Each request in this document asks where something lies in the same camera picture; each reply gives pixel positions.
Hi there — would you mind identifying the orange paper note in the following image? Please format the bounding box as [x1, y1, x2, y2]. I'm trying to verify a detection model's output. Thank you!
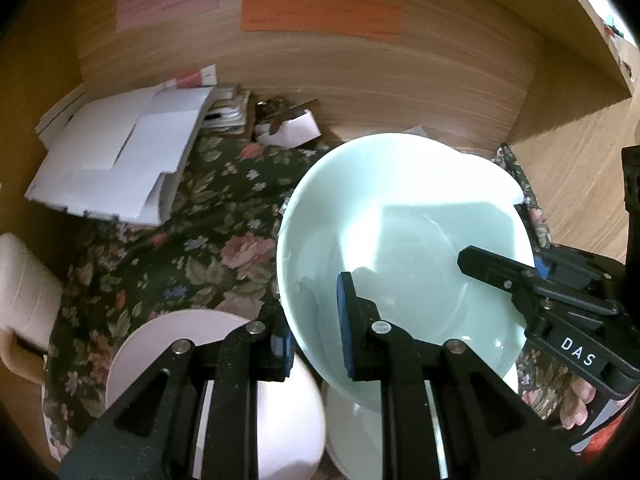
[240, 0, 403, 42]

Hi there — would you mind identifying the pale green bowl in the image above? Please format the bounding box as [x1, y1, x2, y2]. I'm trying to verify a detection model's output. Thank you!
[276, 132, 536, 413]

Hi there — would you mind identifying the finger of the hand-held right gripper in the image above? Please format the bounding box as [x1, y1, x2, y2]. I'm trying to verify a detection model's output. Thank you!
[534, 246, 618, 286]
[457, 246, 538, 296]

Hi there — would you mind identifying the stack of booklets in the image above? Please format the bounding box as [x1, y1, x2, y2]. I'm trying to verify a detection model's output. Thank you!
[200, 82, 253, 136]

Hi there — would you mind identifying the large white plate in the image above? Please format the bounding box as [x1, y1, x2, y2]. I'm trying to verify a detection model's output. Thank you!
[105, 309, 327, 480]
[324, 365, 520, 480]

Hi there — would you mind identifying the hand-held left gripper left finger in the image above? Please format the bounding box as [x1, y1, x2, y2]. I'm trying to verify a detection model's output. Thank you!
[60, 305, 296, 480]

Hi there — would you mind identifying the dark floral tablecloth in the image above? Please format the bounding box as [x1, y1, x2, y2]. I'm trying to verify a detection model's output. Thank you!
[42, 135, 576, 480]

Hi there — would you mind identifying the small white paper box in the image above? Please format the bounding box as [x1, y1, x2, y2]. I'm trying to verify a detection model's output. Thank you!
[254, 110, 322, 147]

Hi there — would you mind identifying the stack of white papers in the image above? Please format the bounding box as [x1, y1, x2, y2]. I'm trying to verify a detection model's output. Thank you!
[25, 82, 216, 226]

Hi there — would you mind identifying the person's right hand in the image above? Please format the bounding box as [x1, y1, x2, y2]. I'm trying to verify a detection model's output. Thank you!
[560, 375, 601, 431]

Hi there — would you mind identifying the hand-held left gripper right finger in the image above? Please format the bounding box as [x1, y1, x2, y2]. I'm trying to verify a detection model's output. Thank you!
[336, 271, 581, 480]

